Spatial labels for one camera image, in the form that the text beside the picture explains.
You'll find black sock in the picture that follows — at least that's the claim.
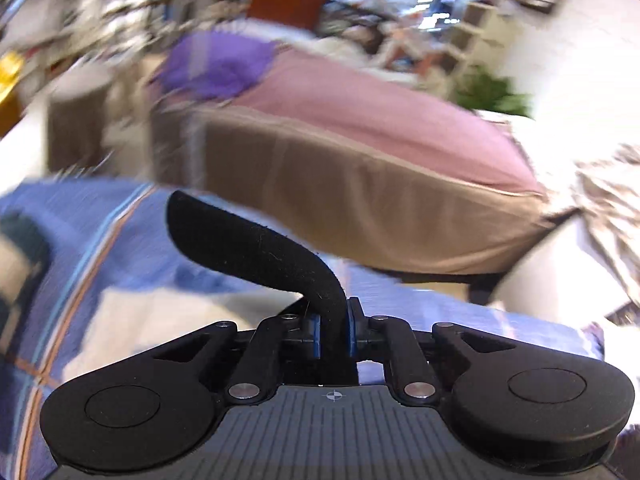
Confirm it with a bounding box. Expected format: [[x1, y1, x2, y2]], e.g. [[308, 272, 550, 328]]
[[165, 188, 352, 380]]

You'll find white pillow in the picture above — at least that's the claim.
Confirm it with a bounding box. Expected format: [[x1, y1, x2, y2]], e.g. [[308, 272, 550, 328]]
[[490, 214, 630, 328]]

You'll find blue checked bed sheet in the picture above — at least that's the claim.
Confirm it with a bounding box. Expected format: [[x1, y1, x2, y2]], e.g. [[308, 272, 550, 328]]
[[0, 176, 601, 480]]

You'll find pink brown duvet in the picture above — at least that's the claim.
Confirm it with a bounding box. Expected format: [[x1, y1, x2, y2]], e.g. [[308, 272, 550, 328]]
[[145, 47, 553, 275]]

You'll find green plant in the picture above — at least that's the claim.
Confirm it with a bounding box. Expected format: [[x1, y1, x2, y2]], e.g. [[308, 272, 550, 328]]
[[452, 65, 532, 118]]

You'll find purple garment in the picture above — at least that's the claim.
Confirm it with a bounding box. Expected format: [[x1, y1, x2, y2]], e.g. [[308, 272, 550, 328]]
[[155, 30, 277, 100]]

